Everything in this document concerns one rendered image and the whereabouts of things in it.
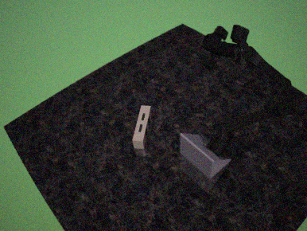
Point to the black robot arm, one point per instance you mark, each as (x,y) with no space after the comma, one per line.
(225,127)

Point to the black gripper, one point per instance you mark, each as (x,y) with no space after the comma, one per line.
(208,61)

